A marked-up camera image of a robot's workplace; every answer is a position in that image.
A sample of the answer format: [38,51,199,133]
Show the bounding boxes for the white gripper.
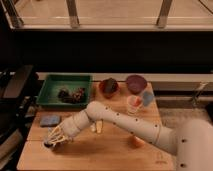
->
[44,117,80,146]

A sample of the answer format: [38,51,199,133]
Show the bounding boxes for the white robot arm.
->
[44,101,213,171]

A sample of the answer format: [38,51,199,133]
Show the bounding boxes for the red bowl with dark object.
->
[99,78,119,98]

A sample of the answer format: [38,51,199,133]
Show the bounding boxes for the purple bowl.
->
[126,75,147,94]

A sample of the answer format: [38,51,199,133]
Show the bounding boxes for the blue sponge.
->
[40,115,61,127]

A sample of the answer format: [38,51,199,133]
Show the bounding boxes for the dark toy items in tray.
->
[57,88,85,104]

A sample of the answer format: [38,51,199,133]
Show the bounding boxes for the green plastic tray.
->
[37,74,92,108]

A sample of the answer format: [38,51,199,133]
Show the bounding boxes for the black chair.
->
[0,65,38,160]

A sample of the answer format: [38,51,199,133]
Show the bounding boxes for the orange fruit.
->
[132,136,145,148]

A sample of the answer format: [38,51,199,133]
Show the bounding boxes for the clear cup with red item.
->
[126,95,142,115]

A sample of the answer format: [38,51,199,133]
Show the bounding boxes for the blue scoop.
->
[142,91,154,107]

